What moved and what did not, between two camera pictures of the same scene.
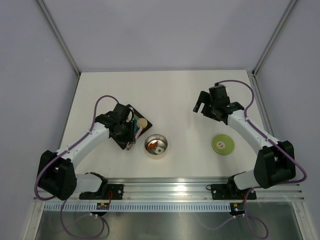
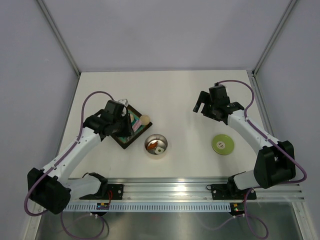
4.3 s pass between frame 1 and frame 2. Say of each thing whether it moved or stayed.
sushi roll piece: stayed
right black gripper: stayed
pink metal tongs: moved
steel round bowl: stayed
